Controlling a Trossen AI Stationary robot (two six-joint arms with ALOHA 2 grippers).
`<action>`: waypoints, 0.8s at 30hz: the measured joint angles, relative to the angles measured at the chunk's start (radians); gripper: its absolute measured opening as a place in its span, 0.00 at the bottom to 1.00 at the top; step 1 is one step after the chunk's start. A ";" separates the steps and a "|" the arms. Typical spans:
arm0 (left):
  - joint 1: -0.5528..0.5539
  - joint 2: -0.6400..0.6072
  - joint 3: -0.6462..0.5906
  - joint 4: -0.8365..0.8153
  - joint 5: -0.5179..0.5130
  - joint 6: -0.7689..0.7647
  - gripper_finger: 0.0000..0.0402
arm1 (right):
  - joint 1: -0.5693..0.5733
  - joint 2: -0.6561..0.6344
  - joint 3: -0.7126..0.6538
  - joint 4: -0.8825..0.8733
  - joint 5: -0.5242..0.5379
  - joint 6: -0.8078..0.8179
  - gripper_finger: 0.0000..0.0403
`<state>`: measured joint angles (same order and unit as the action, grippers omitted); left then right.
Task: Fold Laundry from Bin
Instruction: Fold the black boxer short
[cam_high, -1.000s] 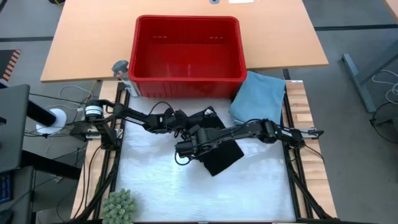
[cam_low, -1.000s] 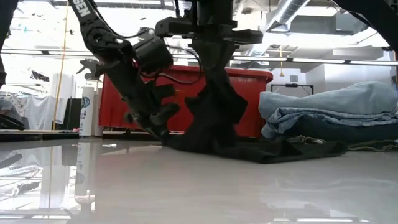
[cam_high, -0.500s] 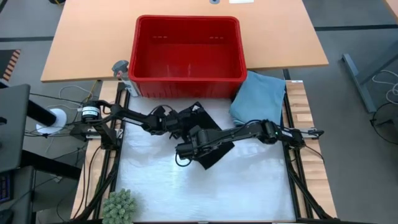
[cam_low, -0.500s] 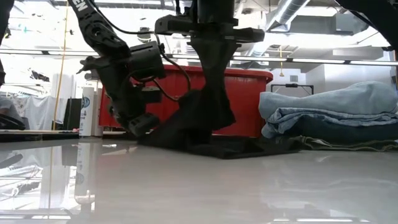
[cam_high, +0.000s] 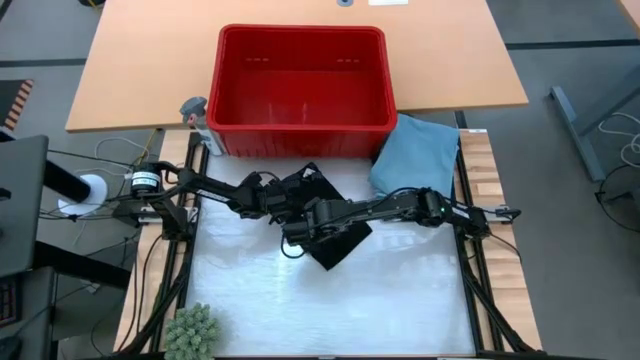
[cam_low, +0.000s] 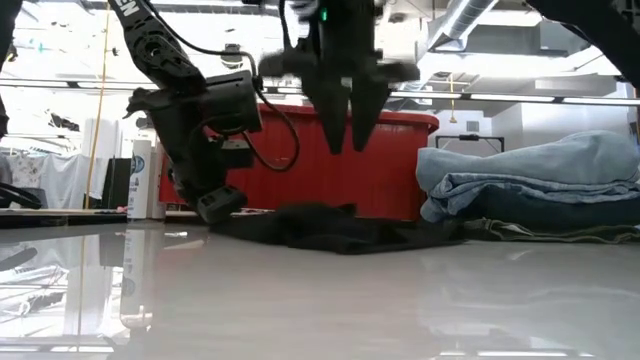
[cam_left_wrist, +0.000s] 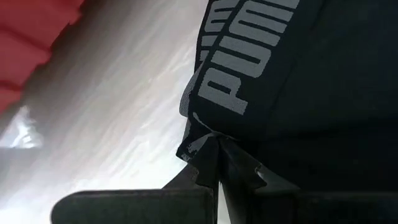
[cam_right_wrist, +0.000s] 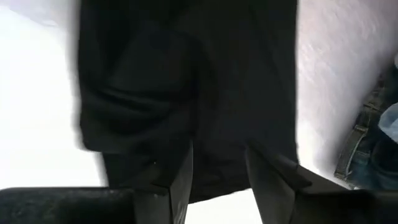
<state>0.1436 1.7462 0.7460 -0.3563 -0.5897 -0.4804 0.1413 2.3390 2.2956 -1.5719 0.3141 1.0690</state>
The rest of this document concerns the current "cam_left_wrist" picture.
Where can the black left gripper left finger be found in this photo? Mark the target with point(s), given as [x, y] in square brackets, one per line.
[140, 207]

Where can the red plastic bin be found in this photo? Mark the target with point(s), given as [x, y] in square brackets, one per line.
[25, 37]

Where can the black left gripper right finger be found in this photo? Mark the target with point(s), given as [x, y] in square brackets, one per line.
[295, 208]

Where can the black garment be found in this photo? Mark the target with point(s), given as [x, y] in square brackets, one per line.
[326, 93]

